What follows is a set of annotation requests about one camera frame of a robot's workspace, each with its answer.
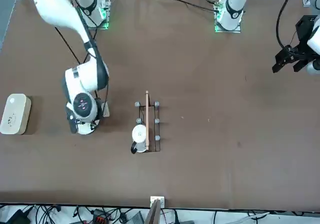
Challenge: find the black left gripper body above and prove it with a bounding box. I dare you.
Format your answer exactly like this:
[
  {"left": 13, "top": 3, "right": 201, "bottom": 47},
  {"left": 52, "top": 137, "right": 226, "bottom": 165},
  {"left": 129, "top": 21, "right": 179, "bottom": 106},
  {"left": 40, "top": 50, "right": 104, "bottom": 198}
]
[{"left": 287, "top": 15, "right": 317, "bottom": 62}]

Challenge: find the black wire cup rack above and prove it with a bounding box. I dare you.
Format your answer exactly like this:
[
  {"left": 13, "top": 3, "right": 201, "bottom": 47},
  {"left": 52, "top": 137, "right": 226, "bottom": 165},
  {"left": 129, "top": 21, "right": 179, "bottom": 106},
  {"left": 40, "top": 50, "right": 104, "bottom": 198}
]
[{"left": 134, "top": 100, "right": 162, "bottom": 155}]

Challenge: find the black cable across table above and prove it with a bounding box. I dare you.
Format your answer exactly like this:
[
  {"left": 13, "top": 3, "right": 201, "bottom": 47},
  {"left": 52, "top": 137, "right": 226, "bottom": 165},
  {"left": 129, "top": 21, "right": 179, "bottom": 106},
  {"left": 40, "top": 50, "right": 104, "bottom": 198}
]
[{"left": 149, "top": 0, "right": 218, "bottom": 11}]

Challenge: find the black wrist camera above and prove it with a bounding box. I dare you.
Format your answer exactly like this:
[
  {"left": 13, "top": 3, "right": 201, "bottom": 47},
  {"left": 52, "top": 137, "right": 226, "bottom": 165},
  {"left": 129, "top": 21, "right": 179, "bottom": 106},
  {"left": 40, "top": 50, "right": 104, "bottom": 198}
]
[{"left": 65, "top": 106, "right": 79, "bottom": 134}]

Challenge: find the white rectangular lidded box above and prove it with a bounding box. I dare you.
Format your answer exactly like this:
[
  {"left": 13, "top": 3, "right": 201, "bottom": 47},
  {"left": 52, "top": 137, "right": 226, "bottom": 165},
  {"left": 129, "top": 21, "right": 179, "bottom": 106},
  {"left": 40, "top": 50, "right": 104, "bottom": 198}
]
[{"left": 0, "top": 93, "right": 32, "bottom": 135}]

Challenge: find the red and black device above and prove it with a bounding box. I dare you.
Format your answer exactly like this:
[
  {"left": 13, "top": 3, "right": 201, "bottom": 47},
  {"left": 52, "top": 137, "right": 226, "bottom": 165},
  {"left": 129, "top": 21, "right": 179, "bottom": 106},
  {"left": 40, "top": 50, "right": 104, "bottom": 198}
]
[{"left": 91, "top": 208, "right": 111, "bottom": 223}]

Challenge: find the aluminium camera post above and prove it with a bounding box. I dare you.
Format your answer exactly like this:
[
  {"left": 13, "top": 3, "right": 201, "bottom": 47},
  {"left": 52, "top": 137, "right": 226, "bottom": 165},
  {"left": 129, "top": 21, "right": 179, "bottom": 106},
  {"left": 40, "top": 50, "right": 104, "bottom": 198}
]
[{"left": 144, "top": 198, "right": 162, "bottom": 224}]

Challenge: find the wooden rack bar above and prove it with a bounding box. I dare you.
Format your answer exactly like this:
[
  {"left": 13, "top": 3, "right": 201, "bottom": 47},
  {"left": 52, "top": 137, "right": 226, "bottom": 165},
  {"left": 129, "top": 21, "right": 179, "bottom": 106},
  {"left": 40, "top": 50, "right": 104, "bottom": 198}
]
[{"left": 145, "top": 90, "right": 151, "bottom": 151}]

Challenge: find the white post bracket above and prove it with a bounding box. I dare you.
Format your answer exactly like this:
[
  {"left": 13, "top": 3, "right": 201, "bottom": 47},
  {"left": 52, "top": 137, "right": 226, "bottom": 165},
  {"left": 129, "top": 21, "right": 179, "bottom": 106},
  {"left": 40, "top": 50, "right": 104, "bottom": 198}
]
[{"left": 150, "top": 196, "right": 166, "bottom": 208}]

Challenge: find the white round plate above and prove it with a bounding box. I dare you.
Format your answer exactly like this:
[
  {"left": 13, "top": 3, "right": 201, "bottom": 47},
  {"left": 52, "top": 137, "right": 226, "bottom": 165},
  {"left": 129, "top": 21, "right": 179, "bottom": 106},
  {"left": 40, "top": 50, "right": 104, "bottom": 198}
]
[{"left": 76, "top": 120, "right": 98, "bottom": 135}]

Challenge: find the grey power adapter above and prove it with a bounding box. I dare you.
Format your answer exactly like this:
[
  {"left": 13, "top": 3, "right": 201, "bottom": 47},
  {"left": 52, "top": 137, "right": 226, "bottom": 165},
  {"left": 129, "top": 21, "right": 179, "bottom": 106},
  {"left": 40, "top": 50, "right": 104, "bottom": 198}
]
[{"left": 124, "top": 210, "right": 145, "bottom": 224}]

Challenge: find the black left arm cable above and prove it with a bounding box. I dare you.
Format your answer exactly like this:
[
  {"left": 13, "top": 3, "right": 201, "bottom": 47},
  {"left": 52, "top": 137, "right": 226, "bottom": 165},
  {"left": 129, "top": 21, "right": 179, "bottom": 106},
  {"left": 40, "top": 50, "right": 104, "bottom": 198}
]
[{"left": 276, "top": 0, "right": 301, "bottom": 50}]

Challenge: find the white mug black handle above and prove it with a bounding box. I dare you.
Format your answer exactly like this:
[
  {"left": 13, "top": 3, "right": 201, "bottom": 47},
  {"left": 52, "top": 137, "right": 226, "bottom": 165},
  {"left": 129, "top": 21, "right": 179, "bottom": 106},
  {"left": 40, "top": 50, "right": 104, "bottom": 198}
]
[{"left": 130, "top": 124, "right": 149, "bottom": 155}]

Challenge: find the black power adapter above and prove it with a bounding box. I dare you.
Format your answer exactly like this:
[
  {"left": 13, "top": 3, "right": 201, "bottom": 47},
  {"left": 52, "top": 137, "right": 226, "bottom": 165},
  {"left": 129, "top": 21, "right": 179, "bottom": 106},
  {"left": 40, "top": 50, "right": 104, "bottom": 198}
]
[{"left": 4, "top": 208, "right": 32, "bottom": 224}]

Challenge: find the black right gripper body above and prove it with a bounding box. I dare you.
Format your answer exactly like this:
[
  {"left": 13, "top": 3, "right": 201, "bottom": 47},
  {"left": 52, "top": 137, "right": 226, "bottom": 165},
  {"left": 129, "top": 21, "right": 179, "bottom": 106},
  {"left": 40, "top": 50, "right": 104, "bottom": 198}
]
[{"left": 94, "top": 98, "right": 106, "bottom": 121}]

